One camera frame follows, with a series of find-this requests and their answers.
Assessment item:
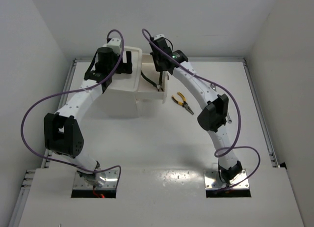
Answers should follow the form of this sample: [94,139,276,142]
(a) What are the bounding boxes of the yellow handled pliers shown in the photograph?
[171,92,194,115]

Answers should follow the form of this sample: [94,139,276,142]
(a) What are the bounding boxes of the green handled pliers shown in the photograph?
[141,71,162,91]

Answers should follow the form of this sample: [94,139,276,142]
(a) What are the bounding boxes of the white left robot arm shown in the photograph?
[44,47,132,187]

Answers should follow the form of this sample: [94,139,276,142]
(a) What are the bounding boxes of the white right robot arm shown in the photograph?
[149,34,242,184]

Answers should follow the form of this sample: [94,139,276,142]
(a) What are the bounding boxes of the white drawer cabinet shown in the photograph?
[80,43,143,119]

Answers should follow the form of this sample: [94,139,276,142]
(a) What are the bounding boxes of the large ratchet wrench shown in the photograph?
[210,84,216,91]

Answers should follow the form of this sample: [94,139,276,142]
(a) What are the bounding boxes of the small combination wrench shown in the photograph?
[227,113,232,124]

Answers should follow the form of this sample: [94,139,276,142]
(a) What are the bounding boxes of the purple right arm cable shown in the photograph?
[141,28,261,192]

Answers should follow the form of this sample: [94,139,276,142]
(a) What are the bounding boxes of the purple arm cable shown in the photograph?
[21,29,125,186]
[141,28,261,192]

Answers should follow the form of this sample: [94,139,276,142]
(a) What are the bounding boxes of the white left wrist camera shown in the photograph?
[105,38,122,55]

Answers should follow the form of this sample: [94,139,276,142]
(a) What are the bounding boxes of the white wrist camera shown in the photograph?
[105,38,122,55]
[153,34,165,41]

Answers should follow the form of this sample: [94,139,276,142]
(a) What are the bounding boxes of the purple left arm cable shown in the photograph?
[21,29,125,186]

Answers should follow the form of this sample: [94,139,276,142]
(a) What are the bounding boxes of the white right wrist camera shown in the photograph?
[153,34,165,41]

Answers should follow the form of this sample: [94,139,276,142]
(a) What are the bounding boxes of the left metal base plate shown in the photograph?
[73,170,119,190]

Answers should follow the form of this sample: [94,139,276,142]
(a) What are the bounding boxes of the metal base plate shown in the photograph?
[204,170,250,191]
[73,170,119,190]

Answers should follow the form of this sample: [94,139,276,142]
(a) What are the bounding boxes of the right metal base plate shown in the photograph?
[204,170,250,191]

